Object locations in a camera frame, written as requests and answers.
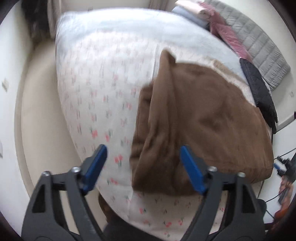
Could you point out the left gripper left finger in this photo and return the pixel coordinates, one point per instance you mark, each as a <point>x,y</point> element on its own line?
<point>58,209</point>

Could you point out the brown coat with fur collar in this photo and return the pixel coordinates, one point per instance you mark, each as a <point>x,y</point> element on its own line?
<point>189,104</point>

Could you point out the dark hanging clothes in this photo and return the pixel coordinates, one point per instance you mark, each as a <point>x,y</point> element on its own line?
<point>41,17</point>

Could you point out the person's right hand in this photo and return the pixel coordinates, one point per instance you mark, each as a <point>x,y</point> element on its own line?
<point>285,196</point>

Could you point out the black quilted jacket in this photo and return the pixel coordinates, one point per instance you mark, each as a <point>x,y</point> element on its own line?
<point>260,93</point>

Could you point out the grey padded headboard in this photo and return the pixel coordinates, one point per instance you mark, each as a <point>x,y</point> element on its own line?
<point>265,54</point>

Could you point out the floral white bed sheet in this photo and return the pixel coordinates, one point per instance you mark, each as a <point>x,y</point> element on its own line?
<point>99,87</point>

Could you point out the pink velvet quilt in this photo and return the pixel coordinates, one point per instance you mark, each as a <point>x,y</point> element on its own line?
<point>219,28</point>

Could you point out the light blue folded cloth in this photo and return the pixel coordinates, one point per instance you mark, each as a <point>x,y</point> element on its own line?
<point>179,10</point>

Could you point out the light blue bed blanket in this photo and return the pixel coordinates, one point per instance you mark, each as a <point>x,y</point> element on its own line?
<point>152,24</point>

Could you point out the pale pink folded cloth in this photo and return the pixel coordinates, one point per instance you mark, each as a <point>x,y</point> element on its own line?
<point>191,6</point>

